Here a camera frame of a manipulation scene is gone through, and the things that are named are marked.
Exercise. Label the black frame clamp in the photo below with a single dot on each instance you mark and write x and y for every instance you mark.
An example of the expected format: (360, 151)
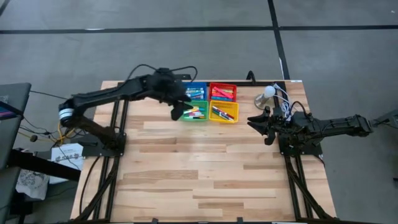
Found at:
(251, 76)
(153, 221)
(239, 220)

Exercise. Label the yellow plastic basket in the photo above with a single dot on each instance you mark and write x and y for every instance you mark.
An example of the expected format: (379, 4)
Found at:
(234, 105)

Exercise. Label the white bulb lamp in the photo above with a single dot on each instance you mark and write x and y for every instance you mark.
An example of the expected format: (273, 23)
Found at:
(264, 98)

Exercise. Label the green plastic basket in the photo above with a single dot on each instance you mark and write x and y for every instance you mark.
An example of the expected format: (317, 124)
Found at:
(199, 103)

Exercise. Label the dark green Expo marker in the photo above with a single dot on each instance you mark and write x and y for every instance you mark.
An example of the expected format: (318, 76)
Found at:
(196, 89)

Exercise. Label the black thin marker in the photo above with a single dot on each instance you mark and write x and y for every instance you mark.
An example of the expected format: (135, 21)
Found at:
(199, 118)

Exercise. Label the pink thin marker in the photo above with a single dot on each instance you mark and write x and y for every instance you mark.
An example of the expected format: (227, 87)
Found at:
(199, 115)

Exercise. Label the navy thin marker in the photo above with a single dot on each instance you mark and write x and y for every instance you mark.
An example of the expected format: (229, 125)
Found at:
(222, 114)

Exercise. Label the grey desk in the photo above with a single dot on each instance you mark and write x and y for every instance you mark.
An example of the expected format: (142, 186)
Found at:
(12, 124)

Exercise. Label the pink highlighter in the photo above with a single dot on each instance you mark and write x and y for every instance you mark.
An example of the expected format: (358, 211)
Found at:
(217, 89)
(225, 94)

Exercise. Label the red Expo marker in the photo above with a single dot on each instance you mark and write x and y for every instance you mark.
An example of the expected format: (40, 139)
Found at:
(196, 97)

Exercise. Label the white patterned bag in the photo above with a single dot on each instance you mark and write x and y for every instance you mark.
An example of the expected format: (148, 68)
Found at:
(32, 183)

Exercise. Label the blue plastic basket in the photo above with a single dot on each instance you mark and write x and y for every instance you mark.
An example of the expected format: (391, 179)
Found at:
(199, 84)

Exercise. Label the black beam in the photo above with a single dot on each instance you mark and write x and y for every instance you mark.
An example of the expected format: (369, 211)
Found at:
(46, 165)

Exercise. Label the orange highlighter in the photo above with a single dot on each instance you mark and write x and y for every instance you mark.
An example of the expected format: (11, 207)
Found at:
(213, 93)

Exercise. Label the blue Expo marker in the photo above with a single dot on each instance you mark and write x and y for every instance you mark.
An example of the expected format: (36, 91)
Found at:
(194, 95)

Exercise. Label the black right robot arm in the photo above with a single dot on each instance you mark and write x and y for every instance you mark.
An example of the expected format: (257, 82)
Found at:
(342, 124)

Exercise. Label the orange thin marker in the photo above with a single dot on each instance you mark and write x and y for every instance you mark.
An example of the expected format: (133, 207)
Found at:
(192, 109)

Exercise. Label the green thin marker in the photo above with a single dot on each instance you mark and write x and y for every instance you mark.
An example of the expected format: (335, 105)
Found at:
(218, 114)

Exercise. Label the black power strip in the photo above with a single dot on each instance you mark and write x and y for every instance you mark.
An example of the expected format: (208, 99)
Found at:
(186, 76)

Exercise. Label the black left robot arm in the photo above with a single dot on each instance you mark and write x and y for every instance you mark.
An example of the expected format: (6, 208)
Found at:
(105, 93)

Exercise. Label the white paper sheet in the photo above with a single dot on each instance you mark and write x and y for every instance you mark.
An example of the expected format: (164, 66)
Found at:
(66, 158)

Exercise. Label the blue highlighter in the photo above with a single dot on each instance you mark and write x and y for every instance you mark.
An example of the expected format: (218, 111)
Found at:
(220, 99)

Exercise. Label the red plastic basket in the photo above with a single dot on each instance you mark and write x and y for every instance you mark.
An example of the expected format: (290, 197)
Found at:
(222, 84)

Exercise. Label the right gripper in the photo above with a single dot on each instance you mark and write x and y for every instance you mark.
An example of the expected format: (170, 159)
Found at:
(289, 126)

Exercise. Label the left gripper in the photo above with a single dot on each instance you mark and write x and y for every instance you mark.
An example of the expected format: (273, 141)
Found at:
(164, 87)

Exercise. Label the yellow highlighter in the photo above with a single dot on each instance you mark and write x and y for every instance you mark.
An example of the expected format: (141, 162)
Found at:
(229, 91)

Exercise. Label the red thin marker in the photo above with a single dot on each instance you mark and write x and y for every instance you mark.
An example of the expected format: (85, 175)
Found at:
(225, 113)

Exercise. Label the teal Expo marker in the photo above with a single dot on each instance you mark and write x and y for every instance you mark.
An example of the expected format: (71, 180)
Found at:
(199, 93)

